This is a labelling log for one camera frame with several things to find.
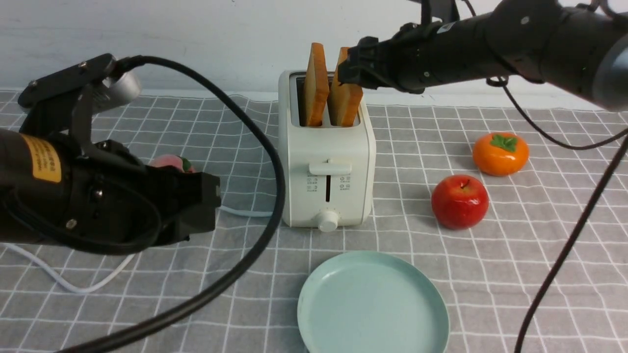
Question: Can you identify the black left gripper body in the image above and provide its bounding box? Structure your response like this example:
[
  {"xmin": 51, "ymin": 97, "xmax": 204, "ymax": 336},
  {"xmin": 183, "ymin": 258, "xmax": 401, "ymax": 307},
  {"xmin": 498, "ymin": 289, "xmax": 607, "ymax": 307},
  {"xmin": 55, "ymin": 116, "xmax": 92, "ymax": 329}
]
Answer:
[{"xmin": 61, "ymin": 139, "xmax": 221, "ymax": 247}]

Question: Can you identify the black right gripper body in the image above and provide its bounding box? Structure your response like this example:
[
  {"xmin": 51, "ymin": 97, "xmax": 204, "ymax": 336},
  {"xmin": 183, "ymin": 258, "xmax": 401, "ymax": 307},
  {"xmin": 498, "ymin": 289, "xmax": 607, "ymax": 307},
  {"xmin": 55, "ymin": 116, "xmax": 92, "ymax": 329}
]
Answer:
[{"xmin": 337, "ymin": 22, "xmax": 442, "ymax": 94}]

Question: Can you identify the toast slice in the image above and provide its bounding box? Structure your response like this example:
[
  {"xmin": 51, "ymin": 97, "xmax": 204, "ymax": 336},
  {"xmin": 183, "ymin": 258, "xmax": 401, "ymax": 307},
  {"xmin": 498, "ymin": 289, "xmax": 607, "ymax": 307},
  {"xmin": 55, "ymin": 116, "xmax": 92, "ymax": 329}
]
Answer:
[
  {"xmin": 328, "ymin": 47, "xmax": 363, "ymax": 127},
  {"xmin": 301, "ymin": 42, "xmax": 330, "ymax": 127}
]

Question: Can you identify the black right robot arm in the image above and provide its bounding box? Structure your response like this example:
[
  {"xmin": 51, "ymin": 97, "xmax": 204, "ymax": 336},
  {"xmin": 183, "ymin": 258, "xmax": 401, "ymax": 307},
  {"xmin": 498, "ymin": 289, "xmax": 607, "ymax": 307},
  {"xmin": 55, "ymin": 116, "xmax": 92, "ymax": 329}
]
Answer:
[{"xmin": 337, "ymin": 0, "xmax": 628, "ymax": 112}]

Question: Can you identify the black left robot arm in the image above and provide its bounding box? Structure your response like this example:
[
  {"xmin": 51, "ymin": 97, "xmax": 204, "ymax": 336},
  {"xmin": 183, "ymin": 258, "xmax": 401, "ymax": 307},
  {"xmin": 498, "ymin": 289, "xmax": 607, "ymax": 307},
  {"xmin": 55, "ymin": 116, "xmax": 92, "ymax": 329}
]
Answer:
[{"xmin": 1, "ymin": 130, "xmax": 222, "ymax": 255}]

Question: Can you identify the white toaster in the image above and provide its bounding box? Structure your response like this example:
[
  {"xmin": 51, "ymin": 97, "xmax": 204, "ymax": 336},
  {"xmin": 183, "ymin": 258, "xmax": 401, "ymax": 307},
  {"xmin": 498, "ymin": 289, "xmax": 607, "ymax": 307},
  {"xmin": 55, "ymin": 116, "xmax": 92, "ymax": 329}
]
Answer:
[{"xmin": 277, "ymin": 70, "xmax": 376, "ymax": 232}]

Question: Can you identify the pink peach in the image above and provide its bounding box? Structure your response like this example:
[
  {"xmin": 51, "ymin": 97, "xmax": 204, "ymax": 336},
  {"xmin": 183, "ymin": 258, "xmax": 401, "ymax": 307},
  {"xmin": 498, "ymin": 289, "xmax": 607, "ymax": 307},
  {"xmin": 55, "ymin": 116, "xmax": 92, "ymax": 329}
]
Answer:
[{"xmin": 149, "ymin": 154, "xmax": 197, "ymax": 174}]

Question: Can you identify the orange persimmon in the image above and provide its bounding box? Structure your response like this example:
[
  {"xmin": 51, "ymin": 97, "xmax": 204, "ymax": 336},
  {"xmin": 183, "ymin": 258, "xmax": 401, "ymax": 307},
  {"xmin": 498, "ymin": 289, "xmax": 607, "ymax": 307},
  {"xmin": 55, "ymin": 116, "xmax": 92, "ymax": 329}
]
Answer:
[{"xmin": 472, "ymin": 132, "xmax": 530, "ymax": 177}]

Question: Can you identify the red apple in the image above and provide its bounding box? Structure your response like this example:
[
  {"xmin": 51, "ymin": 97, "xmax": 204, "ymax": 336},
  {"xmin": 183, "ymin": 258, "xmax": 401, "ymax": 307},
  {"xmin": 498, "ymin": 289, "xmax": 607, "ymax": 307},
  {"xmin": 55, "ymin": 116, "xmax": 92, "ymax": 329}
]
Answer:
[{"xmin": 431, "ymin": 175, "xmax": 490, "ymax": 230}]

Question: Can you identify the grey checked tablecloth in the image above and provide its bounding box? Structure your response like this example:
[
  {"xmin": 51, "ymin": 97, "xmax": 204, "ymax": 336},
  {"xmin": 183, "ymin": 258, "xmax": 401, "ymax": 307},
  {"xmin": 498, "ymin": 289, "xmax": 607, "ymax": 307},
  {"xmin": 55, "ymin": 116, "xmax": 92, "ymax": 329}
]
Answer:
[{"xmin": 0, "ymin": 96, "xmax": 628, "ymax": 353}]

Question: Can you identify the light green plate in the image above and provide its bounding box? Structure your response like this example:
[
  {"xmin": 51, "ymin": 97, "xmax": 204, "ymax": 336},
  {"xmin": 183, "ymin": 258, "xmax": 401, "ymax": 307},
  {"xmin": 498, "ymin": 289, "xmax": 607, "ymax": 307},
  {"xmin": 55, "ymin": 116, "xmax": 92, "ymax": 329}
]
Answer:
[{"xmin": 297, "ymin": 251, "xmax": 450, "ymax": 353}]

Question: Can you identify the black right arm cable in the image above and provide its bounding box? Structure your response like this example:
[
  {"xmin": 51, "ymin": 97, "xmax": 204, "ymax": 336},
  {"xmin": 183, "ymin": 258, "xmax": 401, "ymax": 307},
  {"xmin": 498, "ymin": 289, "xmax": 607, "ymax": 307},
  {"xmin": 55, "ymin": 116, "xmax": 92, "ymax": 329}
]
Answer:
[{"xmin": 461, "ymin": 0, "xmax": 628, "ymax": 353}]

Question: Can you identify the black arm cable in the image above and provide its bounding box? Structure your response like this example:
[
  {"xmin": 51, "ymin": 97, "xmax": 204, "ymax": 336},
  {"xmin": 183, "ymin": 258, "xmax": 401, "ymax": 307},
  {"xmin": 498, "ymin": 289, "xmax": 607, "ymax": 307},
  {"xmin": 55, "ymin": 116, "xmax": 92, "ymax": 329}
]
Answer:
[
  {"xmin": 461, "ymin": 0, "xmax": 628, "ymax": 353},
  {"xmin": 54, "ymin": 55, "xmax": 287, "ymax": 353}
]

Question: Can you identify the white power cable with plug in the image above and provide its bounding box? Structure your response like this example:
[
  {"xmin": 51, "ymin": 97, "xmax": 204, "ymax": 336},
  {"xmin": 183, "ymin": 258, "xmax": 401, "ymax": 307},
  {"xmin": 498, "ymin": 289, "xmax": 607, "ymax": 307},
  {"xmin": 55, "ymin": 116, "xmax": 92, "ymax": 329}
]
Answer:
[{"xmin": 0, "ymin": 205, "xmax": 275, "ymax": 294}]

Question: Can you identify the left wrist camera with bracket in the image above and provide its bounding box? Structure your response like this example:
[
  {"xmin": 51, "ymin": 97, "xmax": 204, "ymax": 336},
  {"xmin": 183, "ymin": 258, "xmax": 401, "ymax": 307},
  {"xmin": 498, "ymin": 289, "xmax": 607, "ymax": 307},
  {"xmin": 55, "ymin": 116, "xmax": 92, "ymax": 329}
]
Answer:
[{"xmin": 18, "ymin": 53, "xmax": 141, "ymax": 168}]

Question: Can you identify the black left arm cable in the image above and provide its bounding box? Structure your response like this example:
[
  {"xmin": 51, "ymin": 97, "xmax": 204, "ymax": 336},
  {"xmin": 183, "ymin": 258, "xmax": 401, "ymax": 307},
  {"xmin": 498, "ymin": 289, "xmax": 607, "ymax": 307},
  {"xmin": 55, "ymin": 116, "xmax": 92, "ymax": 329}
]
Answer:
[{"xmin": 54, "ymin": 55, "xmax": 287, "ymax": 353}]

